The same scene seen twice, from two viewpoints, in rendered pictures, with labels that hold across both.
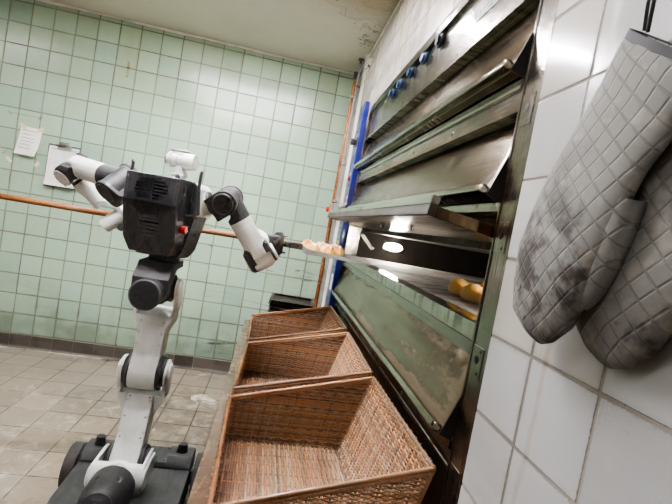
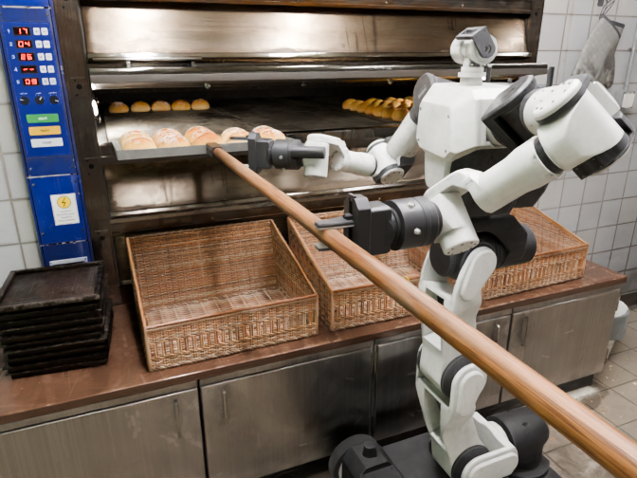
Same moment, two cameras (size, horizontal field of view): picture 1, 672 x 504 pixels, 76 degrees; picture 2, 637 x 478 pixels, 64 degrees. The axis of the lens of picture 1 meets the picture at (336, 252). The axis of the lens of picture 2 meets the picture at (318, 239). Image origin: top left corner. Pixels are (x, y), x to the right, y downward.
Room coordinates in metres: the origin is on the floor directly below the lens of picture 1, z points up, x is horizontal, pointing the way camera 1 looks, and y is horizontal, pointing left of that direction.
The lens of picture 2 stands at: (2.39, 1.81, 1.48)
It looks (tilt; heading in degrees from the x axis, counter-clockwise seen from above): 20 degrees down; 256
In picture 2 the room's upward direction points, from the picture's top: straight up
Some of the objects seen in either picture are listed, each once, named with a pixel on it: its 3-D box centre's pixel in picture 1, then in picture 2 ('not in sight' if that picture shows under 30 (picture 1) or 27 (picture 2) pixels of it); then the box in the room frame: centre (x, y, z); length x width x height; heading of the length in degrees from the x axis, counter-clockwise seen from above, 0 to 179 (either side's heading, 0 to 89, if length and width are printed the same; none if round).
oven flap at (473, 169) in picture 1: (395, 186); (341, 33); (1.80, -0.19, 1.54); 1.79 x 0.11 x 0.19; 8
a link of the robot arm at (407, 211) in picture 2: not in sight; (382, 227); (2.08, 1.03, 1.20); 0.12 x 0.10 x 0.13; 9
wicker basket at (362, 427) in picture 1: (307, 450); (497, 238); (1.14, -0.02, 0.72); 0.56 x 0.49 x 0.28; 10
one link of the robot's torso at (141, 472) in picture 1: (122, 468); (471, 449); (1.59, 0.66, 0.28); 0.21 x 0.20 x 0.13; 9
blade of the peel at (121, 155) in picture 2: (334, 252); (199, 139); (2.36, 0.01, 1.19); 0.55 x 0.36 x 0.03; 9
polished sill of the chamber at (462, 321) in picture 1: (383, 277); (336, 134); (1.80, -0.22, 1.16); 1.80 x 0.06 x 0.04; 8
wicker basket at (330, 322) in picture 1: (292, 333); (219, 284); (2.33, 0.16, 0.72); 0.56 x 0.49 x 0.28; 9
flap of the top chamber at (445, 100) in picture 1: (406, 124); not in sight; (1.80, -0.19, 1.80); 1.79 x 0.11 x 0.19; 8
